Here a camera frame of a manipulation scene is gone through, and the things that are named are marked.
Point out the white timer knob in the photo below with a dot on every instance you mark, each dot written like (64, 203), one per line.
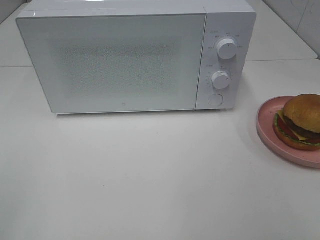
(220, 80)

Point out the white microwave oven body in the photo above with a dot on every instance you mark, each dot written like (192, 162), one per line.
(223, 19)

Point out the round white door button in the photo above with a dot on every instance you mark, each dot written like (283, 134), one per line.
(215, 100)

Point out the upper white power knob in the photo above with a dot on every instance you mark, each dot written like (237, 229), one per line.
(226, 48)

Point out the pink round plate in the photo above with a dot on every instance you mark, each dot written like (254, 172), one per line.
(264, 127)

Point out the white microwave door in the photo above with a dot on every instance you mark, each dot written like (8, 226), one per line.
(116, 63)

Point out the burger with lettuce and cheese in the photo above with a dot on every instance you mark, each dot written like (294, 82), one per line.
(297, 124)

